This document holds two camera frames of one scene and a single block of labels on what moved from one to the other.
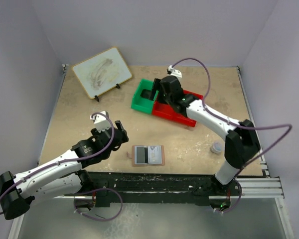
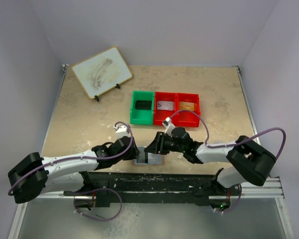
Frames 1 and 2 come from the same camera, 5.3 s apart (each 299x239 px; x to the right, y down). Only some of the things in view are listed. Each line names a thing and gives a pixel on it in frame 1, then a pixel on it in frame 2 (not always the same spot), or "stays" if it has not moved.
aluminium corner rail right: (264, 167) stays
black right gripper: (156, 87) to (157, 145)
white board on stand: (102, 72) stays
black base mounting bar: (114, 186) stays
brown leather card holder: (147, 155) stays
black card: (147, 93) to (143, 104)
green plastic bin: (141, 103) to (142, 116)
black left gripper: (124, 138) to (133, 154)
